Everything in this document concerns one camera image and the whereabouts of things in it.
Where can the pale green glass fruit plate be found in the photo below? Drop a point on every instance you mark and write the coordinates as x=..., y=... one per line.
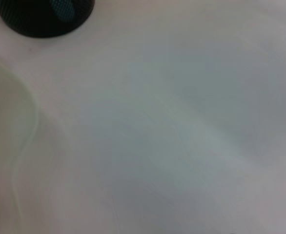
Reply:
x=8, y=102

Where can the black mesh pen holder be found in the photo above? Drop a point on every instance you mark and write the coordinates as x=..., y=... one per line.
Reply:
x=23, y=19

